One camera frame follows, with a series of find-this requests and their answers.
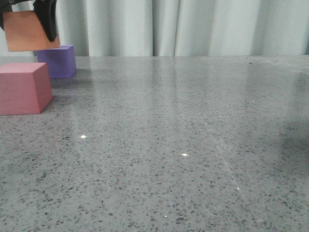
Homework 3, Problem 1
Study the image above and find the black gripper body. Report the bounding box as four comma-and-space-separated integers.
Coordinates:
0, 0, 29, 13

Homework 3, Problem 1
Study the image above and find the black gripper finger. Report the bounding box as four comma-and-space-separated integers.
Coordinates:
0, 9, 4, 30
33, 0, 57, 42

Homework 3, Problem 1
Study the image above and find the orange foam cube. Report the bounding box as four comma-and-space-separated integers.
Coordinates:
3, 11, 59, 52

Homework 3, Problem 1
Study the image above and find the pale green curtain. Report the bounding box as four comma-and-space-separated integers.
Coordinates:
0, 0, 309, 58

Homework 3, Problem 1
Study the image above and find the purple foam cube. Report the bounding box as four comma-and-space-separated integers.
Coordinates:
36, 45, 77, 79

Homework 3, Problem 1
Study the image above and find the pink foam cube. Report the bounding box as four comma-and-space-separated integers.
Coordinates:
0, 63, 52, 115

